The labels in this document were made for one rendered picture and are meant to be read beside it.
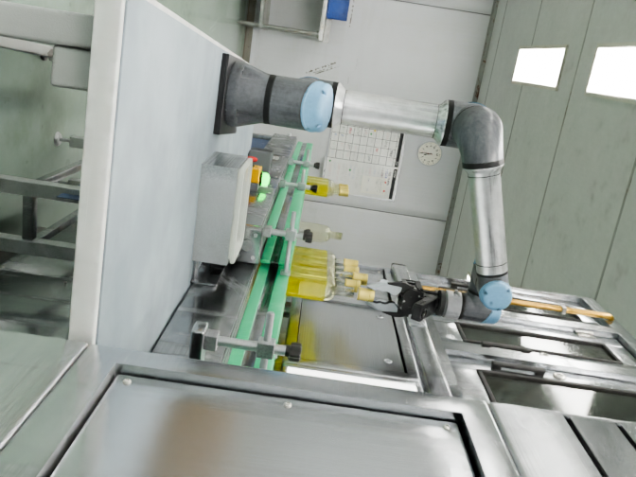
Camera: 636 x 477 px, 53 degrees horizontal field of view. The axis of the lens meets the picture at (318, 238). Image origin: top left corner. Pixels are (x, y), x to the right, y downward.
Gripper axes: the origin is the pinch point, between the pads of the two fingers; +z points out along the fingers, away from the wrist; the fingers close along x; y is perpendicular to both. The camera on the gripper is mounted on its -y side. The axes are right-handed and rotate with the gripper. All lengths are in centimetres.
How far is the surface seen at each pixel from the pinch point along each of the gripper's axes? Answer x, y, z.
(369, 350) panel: -12.7, -7.2, -1.5
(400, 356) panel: -12.6, -8.0, -9.8
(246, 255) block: 8.2, -6.6, 33.6
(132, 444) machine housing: 21, -107, 33
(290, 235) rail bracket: 15.2, -6.9, 23.4
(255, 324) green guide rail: 3.8, -37.4, 27.3
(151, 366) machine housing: 22, -93, 35
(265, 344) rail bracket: 16, -71, 23
